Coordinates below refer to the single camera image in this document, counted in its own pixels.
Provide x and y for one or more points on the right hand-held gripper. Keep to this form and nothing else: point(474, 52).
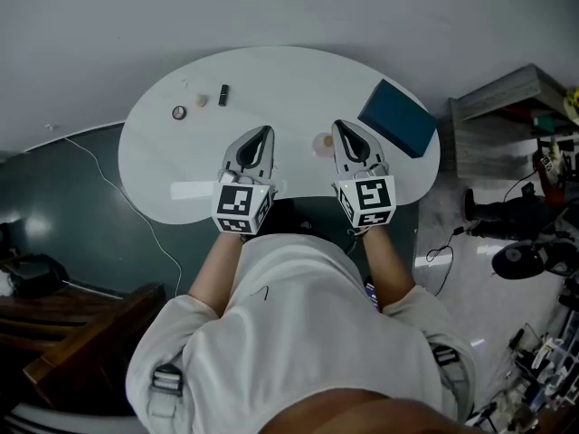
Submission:
point(371, 197)

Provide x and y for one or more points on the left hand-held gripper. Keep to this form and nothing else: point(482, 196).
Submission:
point(235, 201)

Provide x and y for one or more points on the small orange round object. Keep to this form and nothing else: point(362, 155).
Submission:
point(323, 145)

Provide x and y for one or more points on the person's right forearm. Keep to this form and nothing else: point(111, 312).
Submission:
point(389, 269)

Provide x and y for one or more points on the person's left forearm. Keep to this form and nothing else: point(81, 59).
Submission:
point(215, 278)

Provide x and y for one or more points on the white oval table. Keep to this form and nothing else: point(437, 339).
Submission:
point(289, 84)

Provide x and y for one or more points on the dark green box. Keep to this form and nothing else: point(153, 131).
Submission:
point(398, 118)

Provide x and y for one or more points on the small black tube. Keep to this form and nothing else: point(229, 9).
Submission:
point(223, 95)

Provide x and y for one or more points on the small round beige cap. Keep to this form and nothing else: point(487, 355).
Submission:
point(201, 100)

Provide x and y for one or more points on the black stool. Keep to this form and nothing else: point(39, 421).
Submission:
point(312, 215)

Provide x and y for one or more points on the grey wooden shelf desk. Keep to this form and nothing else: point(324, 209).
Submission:
point(488, 138)

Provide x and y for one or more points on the phone with blue screen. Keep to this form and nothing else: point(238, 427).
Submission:
point(373, 294)

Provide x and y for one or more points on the person's white shirt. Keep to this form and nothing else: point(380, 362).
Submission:
point(294, 323)

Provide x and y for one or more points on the yellow flowers in pot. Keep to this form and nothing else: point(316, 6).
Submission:
point(573, 100)

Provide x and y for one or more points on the black bag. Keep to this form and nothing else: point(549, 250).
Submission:
point(38, 274)

